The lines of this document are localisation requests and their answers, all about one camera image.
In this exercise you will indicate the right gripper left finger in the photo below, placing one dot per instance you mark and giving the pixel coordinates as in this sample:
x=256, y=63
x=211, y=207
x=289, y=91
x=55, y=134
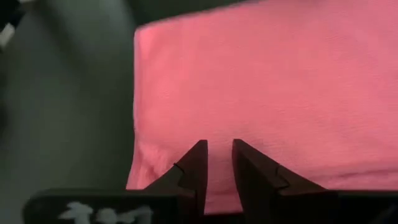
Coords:
x=192, y=174

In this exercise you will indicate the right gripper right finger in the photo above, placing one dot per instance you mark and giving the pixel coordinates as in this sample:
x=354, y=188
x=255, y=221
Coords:
x=255, y=180

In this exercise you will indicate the pink microfiber towel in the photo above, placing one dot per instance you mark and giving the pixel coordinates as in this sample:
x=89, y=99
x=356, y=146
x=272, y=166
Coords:
x=264, y=77

